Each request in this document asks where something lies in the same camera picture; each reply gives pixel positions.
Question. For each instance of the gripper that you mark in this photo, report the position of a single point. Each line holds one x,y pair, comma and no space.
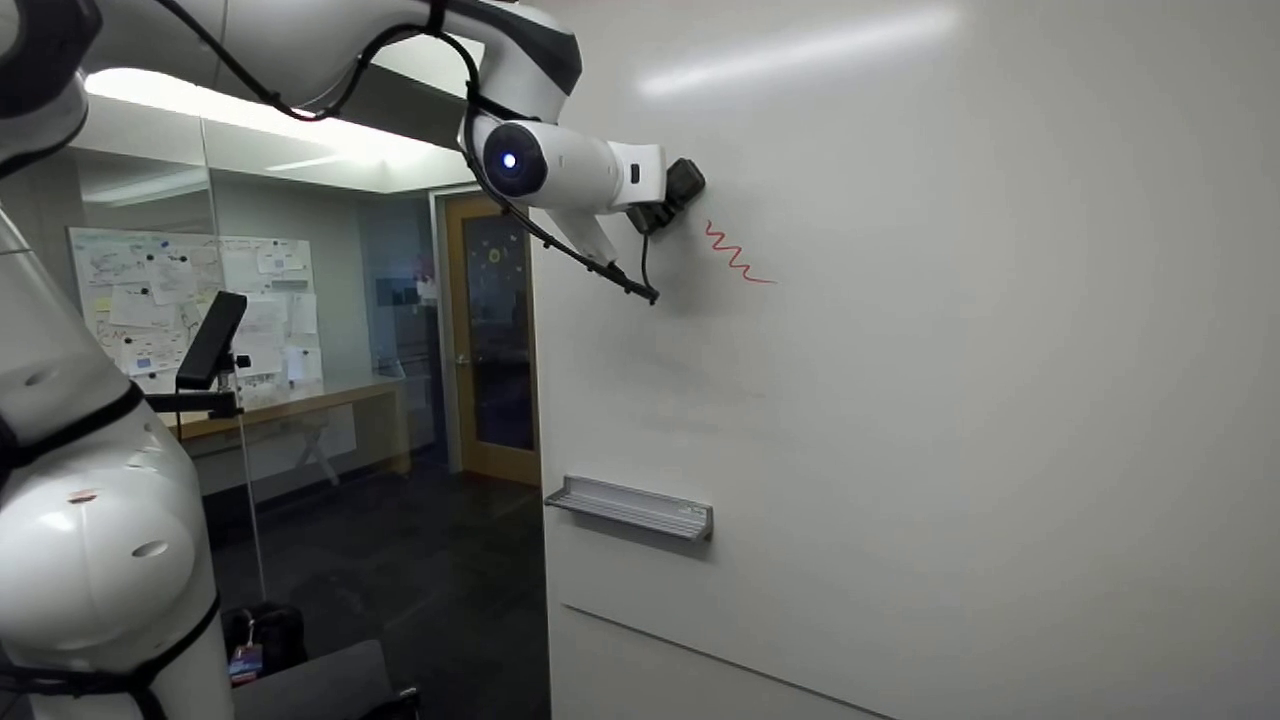
685,182

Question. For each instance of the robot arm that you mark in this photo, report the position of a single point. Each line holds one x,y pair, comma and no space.
90,560

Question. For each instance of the silver whiteboard tray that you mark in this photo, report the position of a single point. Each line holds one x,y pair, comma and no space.
640,508

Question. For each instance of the wooden door with glass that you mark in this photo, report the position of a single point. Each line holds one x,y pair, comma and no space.
495,340

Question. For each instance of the ceiling light panel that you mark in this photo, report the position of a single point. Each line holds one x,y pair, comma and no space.
240,120

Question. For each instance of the long wooden desk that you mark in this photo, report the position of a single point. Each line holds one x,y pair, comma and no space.
290,405

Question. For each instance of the pin board with papers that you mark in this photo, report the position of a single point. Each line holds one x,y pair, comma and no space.
150,300

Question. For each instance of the black bag with tag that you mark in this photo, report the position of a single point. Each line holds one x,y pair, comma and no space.
262,640

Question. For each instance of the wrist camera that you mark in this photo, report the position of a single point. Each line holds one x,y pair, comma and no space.
648,218

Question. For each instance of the wall whiteboard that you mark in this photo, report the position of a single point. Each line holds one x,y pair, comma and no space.
1000,400

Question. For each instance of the camera on mount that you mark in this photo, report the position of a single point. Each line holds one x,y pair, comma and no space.
212,340

